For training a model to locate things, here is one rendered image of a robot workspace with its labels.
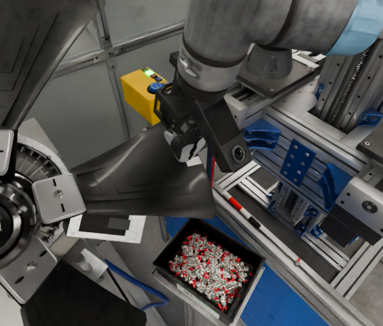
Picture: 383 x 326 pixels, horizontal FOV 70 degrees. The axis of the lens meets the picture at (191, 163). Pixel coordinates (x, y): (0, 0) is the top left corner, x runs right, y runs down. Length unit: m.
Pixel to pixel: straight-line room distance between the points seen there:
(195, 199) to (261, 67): 0.57
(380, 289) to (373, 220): 1.09
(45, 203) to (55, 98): 0.81
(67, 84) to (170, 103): 0.86
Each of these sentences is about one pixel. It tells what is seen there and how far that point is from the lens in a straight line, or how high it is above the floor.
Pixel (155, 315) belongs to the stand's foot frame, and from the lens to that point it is 1.50.
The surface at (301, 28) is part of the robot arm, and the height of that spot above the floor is 1.41.
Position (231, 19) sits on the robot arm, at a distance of 0.28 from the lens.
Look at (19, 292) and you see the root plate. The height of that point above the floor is 1.12.
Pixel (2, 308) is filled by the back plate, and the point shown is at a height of 0.89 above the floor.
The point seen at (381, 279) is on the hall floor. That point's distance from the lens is 1.90.
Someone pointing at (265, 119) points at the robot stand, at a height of 0.90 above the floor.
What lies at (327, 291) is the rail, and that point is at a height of 0.85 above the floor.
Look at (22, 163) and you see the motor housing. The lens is 0.57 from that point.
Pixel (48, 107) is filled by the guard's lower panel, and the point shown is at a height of 0.85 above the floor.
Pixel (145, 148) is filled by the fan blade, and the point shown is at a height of 1.15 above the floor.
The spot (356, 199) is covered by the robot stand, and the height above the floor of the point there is 0.96.
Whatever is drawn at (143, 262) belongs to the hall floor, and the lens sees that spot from 1.66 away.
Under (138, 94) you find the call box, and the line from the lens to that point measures 0.82.
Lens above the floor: 1.52
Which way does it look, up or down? 49 degrees down
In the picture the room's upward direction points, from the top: straight up
